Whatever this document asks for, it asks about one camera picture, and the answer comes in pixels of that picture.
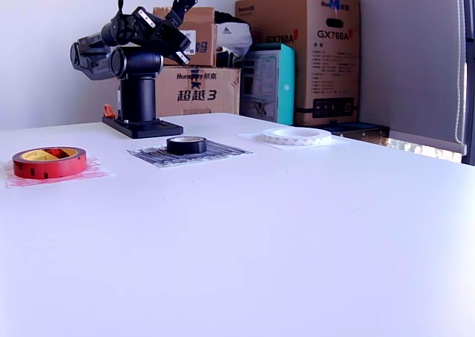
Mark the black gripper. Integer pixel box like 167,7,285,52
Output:
133,5,192,66

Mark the black tape roll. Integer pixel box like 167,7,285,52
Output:
166,135,208,156

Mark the white tape roll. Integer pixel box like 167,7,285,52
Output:
261,127,333,148

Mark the red tape roll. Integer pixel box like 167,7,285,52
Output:
12,146,88,180

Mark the small labelled cardboard box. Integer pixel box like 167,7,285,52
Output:
151,5,218,68

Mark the Huntkey cardboard box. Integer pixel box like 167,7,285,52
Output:
154,65,242,118

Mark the black scribbled paper sheet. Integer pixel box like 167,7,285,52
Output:
125,139,255,169

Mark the teal box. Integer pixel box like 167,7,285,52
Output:
239,42,297,126

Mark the plain white paper sheet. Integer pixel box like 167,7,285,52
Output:
237,131,350,151

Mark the red scribbled paper sheet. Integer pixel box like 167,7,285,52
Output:
2,154,112,189

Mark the tall GX760A cardboard box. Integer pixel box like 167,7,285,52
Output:
235,0,361,127

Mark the grey roller blind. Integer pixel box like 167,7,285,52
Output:
341,0,468,156

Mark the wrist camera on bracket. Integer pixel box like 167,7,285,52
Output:
165,0,200,30

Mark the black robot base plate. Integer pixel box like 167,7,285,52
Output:
102,116,185,140

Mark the white bead blind cord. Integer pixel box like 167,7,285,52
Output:
453,0,468,147

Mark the dark window frame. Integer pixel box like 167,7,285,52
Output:
459,0,475,167

